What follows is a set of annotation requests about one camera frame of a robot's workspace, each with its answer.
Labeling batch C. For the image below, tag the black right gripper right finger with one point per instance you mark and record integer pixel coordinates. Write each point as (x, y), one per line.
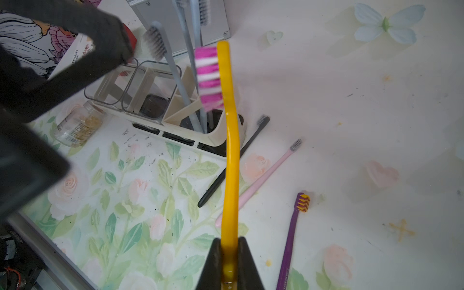
(248, 275)

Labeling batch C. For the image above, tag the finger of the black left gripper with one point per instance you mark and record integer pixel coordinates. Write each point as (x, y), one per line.
(26, 95)
(29, 165)

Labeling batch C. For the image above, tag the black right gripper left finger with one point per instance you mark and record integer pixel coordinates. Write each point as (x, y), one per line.
(211, 275)

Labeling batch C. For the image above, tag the yellow toothbrush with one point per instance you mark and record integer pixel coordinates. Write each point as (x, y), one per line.
(216, 90)

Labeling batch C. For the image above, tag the pink toothbrush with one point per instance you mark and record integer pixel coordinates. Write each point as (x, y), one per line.
(244, 198)

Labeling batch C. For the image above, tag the purple toothbrush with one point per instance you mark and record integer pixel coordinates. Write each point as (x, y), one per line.
(301, 205)

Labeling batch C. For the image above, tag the light blue toothbrush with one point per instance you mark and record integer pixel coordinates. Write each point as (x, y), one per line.
(159, 47)
(180, 6)

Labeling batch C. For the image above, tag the grey toothbrush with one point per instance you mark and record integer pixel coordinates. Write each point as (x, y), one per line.
(199, 9)

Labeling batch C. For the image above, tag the cream toothbrush holder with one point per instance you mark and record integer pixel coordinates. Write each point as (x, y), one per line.
(213, 142)

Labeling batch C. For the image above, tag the small glass jar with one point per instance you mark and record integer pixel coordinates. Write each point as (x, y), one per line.
(79, 125)

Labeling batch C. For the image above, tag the red white small box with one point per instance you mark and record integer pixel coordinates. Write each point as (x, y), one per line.
(85, 45)

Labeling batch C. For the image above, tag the clear cup left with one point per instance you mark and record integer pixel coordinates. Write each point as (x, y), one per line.
(113, 88)

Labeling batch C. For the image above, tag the clear cup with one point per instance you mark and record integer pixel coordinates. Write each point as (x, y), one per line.
(150, 91)
(113, 88)

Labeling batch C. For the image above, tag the clear cup right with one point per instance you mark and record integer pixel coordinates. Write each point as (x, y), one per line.
(150, 91)

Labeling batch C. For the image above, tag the aluminium front rail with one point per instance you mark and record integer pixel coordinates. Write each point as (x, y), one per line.
(61, 269)

